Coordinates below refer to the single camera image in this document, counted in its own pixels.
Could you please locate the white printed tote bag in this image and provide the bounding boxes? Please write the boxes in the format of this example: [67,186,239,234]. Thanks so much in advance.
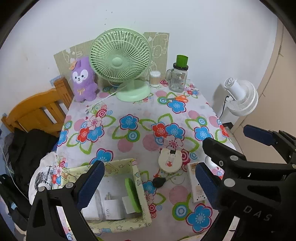
[28,153,58,202]

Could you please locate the white fan cable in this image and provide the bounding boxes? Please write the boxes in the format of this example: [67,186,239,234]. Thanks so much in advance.
[87,86,126,112]

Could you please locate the cotton swab container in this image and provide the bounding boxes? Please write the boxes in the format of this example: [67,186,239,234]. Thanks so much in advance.
[149,71,161,88]

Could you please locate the beige printed wall board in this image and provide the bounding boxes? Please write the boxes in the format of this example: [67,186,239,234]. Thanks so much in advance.
[54,32,170,81]

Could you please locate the wooden chair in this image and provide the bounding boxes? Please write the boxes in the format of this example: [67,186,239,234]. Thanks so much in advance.
[1,77,74,137]

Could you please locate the white floor fan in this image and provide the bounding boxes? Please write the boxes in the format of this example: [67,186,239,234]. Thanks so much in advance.
[223,77,259,115]

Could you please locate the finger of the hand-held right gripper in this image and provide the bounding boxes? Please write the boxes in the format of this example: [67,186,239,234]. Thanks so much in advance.
[202,137,296,178]
[243,125,296,161]

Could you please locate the white round object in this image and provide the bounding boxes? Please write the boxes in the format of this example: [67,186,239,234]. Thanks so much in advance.
[205,156,222,172]

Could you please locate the purple plush toy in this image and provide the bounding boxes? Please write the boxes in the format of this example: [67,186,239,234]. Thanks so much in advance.
[69,57,99,102]

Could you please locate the green desk fan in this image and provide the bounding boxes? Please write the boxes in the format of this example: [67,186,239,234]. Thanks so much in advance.
[89,28,152,102]

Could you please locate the black fan cable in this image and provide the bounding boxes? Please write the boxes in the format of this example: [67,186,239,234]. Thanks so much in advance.
[218,95,229,118]

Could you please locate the black car key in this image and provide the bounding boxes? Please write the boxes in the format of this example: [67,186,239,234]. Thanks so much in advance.
[153,177,166,189]

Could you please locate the white charger adapter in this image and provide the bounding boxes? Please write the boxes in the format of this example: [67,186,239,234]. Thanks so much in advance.
[103,193,125,220]

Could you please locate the round bear compact mirror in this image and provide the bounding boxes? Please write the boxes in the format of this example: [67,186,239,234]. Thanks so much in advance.
[158,148,183,174]

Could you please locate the yellow printed storage box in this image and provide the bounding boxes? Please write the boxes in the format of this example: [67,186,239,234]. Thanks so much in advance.
[60,158,152,232]

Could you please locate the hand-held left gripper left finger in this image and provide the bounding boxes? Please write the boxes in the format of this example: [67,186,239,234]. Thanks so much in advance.
[26,160,105,241]

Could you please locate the black clothing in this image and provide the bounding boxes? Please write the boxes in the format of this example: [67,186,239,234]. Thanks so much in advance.
[8,128,59,186]

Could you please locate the orange handled scissors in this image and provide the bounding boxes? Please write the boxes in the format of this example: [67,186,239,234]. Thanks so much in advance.
[165,95,188,102]

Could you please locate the long white box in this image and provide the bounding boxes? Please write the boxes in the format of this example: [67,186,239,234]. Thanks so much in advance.
[187,162,207,204]

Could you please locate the glass mug with green lid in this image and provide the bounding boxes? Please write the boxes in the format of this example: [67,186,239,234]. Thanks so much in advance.
[165,55,189,93]

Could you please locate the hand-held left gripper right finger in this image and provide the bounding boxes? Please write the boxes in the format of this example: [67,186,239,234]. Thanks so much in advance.
[195,162,245,241]

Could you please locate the black backpack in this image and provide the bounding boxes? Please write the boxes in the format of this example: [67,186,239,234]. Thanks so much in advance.
[0,174,30,232]

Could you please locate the large white flat box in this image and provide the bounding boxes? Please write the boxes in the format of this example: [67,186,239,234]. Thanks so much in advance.
[81,176,131,220]

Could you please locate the floral tablecloth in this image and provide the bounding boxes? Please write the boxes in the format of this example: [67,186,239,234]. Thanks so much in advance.
[51,80,238,239]

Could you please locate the green perforated speaker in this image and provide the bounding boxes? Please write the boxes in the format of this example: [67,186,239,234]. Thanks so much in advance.
[124,177,142,213]

